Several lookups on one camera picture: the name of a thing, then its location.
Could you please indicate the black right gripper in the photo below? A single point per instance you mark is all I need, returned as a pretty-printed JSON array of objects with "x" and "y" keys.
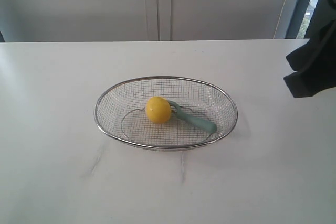
[{"x": 318, "y": 53}]

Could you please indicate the teal handled peeler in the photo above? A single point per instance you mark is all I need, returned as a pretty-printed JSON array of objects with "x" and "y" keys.
[{"x": 205, "y": 125}]

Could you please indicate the yellow lemon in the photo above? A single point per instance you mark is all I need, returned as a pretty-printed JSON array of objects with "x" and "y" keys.
[{"x": 158, "y": 111}]

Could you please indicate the oval steel mesh basket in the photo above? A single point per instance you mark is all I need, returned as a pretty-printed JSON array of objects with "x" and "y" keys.
[{"x": 120, "y": 113}]

